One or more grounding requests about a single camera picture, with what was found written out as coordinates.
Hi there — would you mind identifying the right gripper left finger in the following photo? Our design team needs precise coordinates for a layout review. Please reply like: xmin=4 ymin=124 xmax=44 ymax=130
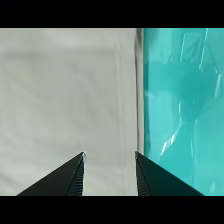
xmin=16 ymin=151 xmax=86 ymax=197

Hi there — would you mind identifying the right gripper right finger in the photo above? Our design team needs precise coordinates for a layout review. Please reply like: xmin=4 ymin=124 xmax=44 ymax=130
xmin=134 ymin=150 xmax=205 ymax=197

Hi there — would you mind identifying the grey T-shirt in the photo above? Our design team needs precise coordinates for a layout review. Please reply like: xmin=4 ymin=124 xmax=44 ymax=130
xmin=0 ymin=28 xmax=145 ymax=197

